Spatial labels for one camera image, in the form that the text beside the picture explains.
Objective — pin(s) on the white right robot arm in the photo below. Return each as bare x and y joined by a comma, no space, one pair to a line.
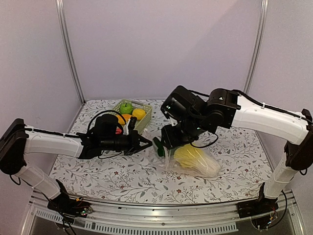
233,108

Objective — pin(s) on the left aluminium frame post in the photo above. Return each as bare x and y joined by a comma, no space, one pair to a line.
68,50

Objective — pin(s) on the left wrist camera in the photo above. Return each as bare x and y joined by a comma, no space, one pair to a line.
130,125

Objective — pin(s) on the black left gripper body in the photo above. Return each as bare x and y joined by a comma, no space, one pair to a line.
129,144

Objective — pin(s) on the red toy food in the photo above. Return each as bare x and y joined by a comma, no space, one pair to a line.
119,130

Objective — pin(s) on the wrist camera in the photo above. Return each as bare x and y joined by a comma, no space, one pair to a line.
130,125
166,113

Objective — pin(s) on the green toy leaf vegetable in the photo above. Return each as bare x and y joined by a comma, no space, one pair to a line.
159,149

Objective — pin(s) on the pale green plastic basket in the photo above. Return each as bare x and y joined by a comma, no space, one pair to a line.
140,124

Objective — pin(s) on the aluminium frame post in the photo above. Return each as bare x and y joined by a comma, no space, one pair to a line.
68,50
257,45

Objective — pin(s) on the right aluminium frame post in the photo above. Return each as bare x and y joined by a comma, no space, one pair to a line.
257,45

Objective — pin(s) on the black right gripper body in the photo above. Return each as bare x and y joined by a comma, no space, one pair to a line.
189,133

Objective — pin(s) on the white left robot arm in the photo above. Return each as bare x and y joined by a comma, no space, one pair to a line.
104,133

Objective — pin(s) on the clear zip top bag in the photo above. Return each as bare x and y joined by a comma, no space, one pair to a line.
166,163

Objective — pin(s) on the green toy apple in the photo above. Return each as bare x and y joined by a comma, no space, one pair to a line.
126,108

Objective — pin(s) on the orange yellow toy mango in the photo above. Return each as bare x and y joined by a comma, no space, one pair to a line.
123,118

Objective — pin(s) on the yellow toy lemon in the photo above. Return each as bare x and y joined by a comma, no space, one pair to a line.
139,113

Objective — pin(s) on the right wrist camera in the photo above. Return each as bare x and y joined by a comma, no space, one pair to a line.
166,113

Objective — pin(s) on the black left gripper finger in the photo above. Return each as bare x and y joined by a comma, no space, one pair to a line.
144,141
138,148

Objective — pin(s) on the toy napa cabbage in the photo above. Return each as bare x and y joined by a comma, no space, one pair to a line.
196,162

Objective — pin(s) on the front aluminium rail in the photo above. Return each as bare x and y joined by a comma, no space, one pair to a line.
121,218

